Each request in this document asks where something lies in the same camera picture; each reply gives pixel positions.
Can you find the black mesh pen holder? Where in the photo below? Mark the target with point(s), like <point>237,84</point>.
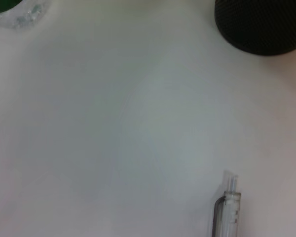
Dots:
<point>261,24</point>

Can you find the silver white pen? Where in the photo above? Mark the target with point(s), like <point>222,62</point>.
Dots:
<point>230,209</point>

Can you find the clear green-label water bottle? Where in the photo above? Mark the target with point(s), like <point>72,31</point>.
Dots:
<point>12,14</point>

